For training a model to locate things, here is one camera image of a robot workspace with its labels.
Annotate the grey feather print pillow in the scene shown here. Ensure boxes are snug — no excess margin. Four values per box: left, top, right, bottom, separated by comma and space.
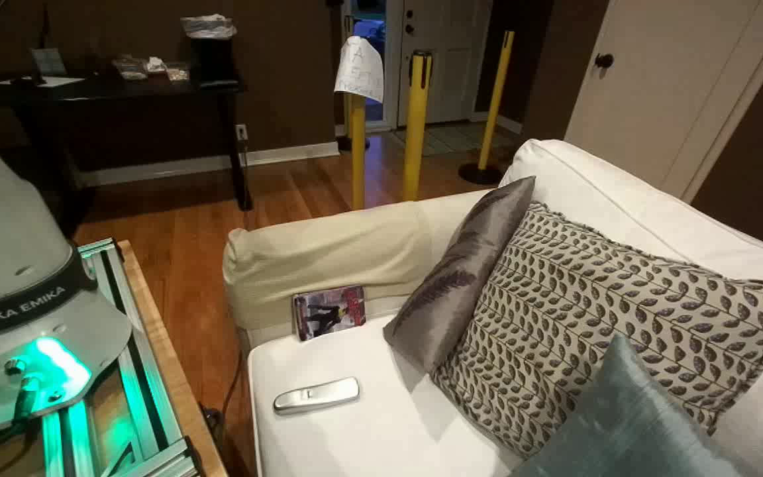
381, 175, 539, 374

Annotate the white towel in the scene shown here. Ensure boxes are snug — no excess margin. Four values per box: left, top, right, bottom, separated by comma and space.
331, 33, 388, 106

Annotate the grey leaf pattern pillow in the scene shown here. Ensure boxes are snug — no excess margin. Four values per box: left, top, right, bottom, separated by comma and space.
433, 200, 763, 461

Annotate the teal blue throw pillow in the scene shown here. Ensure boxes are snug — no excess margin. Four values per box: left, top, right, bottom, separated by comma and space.
510, 334, 748, 477

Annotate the white slipcovered sofa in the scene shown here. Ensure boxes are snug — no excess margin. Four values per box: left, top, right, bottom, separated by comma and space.
221, 138, 763, 477

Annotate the small picture card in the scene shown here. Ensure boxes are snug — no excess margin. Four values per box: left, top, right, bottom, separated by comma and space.
289, 282, 372, 345

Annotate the silver remote control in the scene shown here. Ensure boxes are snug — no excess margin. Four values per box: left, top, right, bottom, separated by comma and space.
271, 374, 364, 416

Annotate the white entry door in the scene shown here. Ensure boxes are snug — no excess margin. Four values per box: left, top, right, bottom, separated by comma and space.
396, 0, 495, 127

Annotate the blue object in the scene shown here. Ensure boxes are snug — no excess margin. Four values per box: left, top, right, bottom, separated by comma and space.
351, 16, 389, 52

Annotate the black box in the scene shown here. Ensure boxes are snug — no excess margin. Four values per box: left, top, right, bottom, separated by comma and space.
189, 33, 242, 90

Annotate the white plastic bag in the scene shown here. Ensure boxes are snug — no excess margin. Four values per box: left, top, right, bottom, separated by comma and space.
177, 10, 242, 43

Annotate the black side table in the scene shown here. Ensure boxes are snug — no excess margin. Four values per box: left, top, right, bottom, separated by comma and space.
0, 70, 258, 214

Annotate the white clutter pile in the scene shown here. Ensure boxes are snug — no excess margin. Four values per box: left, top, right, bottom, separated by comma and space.
111, 52, 192, 84

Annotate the white interior door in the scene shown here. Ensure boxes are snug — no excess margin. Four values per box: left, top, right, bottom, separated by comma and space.
564, 0, 763, 200

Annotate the white paper sheet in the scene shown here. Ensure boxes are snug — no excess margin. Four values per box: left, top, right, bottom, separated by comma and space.
34, 74, 90, 90

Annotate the small dark tablet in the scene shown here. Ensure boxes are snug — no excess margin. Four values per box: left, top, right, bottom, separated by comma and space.
30, 45, 70, 78

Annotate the yellow stanchion post with base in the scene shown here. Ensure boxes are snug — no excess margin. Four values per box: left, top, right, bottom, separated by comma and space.
458, 28, 520, 187

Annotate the wooden robot mount table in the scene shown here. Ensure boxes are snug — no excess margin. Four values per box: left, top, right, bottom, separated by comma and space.
0, 235, 232, 477

